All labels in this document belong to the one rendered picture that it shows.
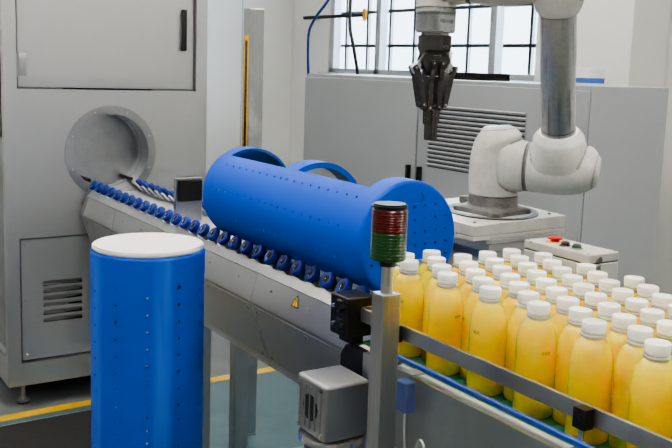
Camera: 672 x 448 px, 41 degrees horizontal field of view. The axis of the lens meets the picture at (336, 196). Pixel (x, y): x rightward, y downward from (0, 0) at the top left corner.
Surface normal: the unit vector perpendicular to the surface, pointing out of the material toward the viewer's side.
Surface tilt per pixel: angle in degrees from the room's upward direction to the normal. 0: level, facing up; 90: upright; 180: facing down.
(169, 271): 90
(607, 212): 90
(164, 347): 90
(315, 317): 70
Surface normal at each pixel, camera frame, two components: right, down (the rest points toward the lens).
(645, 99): 0.56, 0.14
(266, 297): -0.78, -0.28
